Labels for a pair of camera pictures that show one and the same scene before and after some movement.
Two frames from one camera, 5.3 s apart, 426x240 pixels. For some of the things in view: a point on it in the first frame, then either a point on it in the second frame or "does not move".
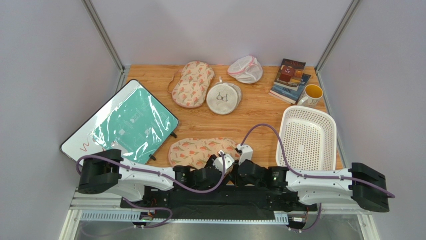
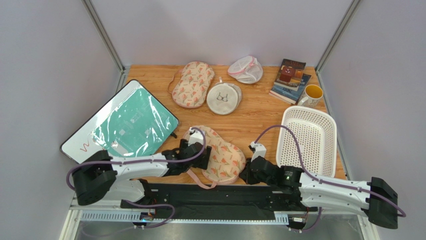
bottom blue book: [289, 95] does not move
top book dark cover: [290, 74] does not move
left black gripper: [228, 176] → [202, 163]
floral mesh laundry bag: [191, 90] does not move
